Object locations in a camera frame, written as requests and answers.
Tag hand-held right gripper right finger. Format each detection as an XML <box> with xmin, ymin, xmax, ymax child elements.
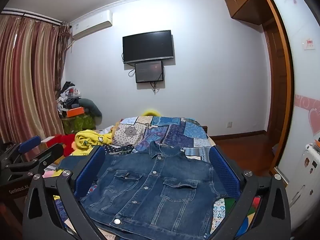
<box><xmin>209</xmin><ymin>145</ymin><xmax>292</xmax><ymax>240</ymax></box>

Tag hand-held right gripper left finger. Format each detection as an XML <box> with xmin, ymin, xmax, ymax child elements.
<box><xmin>22</xmin><ymin>145</ymin><xmax>110</xmax><ymax>240</ymax></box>

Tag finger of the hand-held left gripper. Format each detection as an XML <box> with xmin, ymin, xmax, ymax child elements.
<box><xmin>2</xmin><ymin>135</ymin><xmax>42</xmax><ymax>164</ymax></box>
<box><xmin>6</xmin><ymin>142</ymin><xmax>64</xmax><ymax>177</ymax></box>

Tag blue denim jacket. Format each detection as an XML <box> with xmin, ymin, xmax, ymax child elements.
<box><xmin>56</xmin><ymin>141</ymin><xmax>229</xmax><ymax>240</ymax></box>

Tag pile of clothes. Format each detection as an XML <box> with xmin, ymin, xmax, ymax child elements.
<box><xmin>56</xmin><ymin>81</ymin><xmax>83</xmax><ymax>118</ymax></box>

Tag red cloth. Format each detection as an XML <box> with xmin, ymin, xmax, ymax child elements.
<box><xmin>54</xmin><ymin>134</ymin><xmax>78</xmax><ymax>156</ymax></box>

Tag yellow patterned blanket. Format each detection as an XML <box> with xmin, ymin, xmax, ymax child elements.
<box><xmin>75</xmin><ymin>129</ymin><xmax>119</xmax><ymax>156</ymax></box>

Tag dark dotted cloth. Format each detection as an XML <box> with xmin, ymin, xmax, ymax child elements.
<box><xmin>100</xmin><ymin>144</ymin><xmax>135</xmax><ymax>156</ymax></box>

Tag green patterned covered stand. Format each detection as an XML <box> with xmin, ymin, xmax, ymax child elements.
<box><xmin>62</xmin><ymin>115</ymin><xmax>97</xmax><ymax>134</ymax></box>

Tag orange box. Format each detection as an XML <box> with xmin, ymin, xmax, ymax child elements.
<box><xmin>66</xmin><ymin>107</ymin><xmax>85</xmax><ymax>118</ymax></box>

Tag blue patchwork blanket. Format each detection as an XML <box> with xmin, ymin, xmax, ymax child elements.
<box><xmin>42</xmin><ymin>116</ymin><xmax>262</xmax><ymax>240</ymax></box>

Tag striped red curtain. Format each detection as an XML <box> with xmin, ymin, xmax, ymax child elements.
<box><xmin>0</xmin><ymin>14</ymin><xmax>73</xmax><ymax>143</ymax></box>

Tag white appliance with stickers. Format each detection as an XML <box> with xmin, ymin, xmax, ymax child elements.
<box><xmin>285</xmin><ymin>140</ymin><xmax>320</xmax><ymax>228</ymax></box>

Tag white wardrobe door pink hearts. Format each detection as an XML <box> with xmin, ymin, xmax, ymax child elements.
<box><xmin>269</xmin><ymin>0</ymin><xmax>320</xmax><ymax>230</ymax></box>

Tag white air conditioner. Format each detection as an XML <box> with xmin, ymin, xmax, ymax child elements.
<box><xmin>69</xmin><ymin>9</ymin><xmax>113</xmax><ymax>40</ymax></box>

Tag small red white sticker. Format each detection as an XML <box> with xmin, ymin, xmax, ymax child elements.
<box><xmin>302</xmin><ymin>38</ymin><xmax>315</xmax><ymax>51</ymax></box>

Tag wooden overhead cabinet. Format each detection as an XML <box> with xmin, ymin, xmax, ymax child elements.
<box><xmin>224</xmin><ymin>0</ymin><xmax>272</xmax><ymax>26</ymax></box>

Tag black monitor cable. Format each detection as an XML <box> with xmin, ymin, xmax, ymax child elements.
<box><xmin>149</xmin><ymin>74</ymin><xmax>162</xmax><ymax>95</ymax></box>

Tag black television cable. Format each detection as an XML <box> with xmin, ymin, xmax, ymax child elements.
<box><xmin>121</xmin><ymin>52</ymin><xmax>136</xmax><ymax>78</ymax></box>

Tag small black wall monitor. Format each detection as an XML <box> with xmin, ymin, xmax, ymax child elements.
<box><xmin>135</xmin><ymin>60</ymin><xmax>164</xmax><ymax>83</ymax></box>

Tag black wall television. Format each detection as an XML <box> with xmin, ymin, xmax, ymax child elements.
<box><xmin>122</xmin><ymin>30</ymin><xmax>175</xmax><ymax>64</ymax></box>

